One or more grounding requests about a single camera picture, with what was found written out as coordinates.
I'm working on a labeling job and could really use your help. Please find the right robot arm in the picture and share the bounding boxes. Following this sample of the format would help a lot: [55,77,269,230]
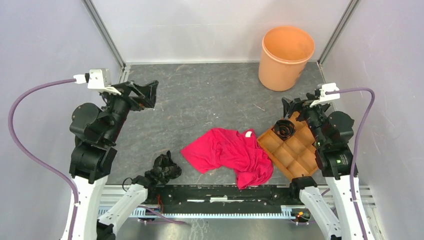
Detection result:
[281,90,375,240]

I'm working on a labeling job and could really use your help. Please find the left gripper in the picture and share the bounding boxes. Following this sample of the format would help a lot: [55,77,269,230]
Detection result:
[103,78,160,142]

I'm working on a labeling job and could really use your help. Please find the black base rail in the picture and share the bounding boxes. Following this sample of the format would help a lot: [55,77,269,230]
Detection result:
[144,184,302,215]

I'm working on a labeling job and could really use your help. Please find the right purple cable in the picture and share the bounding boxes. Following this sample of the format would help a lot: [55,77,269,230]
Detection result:
[326,87,376,240]

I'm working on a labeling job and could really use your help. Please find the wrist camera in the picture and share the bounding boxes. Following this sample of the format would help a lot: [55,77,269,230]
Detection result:
[87,68,122,95]
[309,82,341,108]

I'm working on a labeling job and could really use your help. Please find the orange trash bin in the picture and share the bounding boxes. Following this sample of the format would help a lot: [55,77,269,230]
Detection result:
[258,26,315,92]

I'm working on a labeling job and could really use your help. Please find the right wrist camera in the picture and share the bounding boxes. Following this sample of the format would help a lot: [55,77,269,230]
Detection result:
[309,82,341,108]

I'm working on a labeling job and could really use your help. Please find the red cloth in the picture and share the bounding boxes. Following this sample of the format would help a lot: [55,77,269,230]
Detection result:
[180,127,274,190]

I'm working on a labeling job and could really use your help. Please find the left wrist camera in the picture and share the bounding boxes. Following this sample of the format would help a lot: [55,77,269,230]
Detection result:
[87,68,122,95]

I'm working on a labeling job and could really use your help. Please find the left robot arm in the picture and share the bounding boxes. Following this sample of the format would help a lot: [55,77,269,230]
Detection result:
[62,81,159,240]

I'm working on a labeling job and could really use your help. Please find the orange compartment tray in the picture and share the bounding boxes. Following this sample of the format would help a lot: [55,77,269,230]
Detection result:
[257,112,319,181]

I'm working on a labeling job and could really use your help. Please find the black trash bag roll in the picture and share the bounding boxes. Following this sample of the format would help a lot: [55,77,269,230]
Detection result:
[273,119,296,141]

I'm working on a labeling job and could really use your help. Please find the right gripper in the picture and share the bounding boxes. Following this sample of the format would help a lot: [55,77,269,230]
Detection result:
[281,92,330,147]

